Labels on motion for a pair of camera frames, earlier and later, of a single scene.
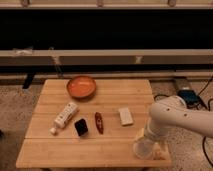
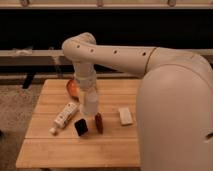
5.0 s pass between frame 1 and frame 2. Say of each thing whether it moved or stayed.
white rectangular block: stayed
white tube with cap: stayed
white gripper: moved
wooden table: stayed
